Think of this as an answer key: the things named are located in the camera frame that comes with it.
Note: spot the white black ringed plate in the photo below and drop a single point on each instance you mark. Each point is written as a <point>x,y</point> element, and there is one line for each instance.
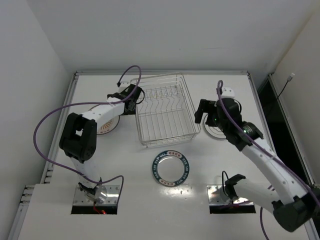
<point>213,132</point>

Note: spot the orange sunburst plate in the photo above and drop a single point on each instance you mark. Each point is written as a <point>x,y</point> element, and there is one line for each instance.
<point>108,126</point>

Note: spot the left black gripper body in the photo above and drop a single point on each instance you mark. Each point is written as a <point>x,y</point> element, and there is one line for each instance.
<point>133,99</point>

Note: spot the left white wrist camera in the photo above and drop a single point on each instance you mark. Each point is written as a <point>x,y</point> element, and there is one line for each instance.
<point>122,86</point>

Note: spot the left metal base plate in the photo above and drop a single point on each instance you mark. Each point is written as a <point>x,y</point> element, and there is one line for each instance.
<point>105,195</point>

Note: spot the blue rimmed plate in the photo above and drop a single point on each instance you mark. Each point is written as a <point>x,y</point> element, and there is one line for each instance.
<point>170,168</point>

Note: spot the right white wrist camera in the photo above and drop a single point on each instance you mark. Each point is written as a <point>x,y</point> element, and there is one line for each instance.
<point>227,92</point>

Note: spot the silver wire dish rack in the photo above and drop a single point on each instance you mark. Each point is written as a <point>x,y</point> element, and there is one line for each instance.
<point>166,113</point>

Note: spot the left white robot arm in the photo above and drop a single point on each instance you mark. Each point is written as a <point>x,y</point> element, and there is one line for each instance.
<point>79,136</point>

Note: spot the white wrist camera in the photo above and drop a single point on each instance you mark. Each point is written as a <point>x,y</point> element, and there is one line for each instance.
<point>122,86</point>
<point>227,92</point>

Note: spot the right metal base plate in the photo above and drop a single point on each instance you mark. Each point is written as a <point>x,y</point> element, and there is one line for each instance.
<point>217,198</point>

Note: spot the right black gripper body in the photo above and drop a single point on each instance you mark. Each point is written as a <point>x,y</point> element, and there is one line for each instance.
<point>207,107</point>

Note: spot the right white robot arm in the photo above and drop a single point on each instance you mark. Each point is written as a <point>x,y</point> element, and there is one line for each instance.
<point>291,201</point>

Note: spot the metal base plate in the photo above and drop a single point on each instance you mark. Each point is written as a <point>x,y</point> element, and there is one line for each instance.
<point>217,198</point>
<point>105,195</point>

